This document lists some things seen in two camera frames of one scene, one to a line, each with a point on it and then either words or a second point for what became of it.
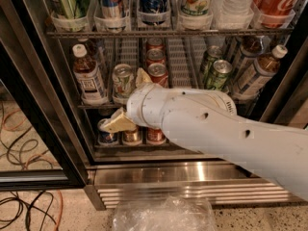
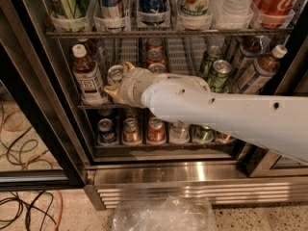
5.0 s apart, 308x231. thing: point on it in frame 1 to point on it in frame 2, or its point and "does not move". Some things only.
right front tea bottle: (265, 67) does not move
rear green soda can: (213, 54) does not move
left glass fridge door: (35, 154) does not move
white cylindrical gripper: (135, 104) to (127, 87)
